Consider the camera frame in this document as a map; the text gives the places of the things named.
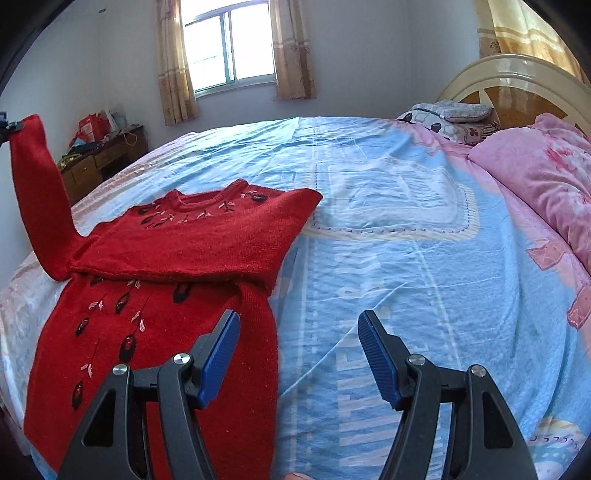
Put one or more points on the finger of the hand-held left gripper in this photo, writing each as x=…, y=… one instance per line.
x=10, y=129

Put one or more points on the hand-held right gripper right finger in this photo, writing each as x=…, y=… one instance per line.
x=376, y=360

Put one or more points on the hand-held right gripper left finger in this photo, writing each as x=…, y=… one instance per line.
x=221, y=360

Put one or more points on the red knitted sweater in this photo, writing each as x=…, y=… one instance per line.
x=184, y=240

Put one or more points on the red bag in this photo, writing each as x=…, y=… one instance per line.
x=90, y=128

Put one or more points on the brown wooden desk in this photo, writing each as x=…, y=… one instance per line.
x=111, y=154

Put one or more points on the blue printed bed sheet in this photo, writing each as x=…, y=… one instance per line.
x=392, y=230

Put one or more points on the beige patterned curtain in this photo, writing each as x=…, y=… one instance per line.
x=293, y=55
x=173, y=69

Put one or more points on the window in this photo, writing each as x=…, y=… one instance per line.
x=226, y=46

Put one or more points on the white dark-patterned pillow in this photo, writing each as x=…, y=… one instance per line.
x=438, y=127

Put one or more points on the pink blanket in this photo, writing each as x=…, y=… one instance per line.
x=545, y=175

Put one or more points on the grey floral pillow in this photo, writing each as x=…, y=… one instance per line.
x=466, y=111

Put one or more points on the cream wooden headboard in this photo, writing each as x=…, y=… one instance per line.
x=508, y=69

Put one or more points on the yellow patterned curtain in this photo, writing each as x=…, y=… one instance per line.
x=512, y=27

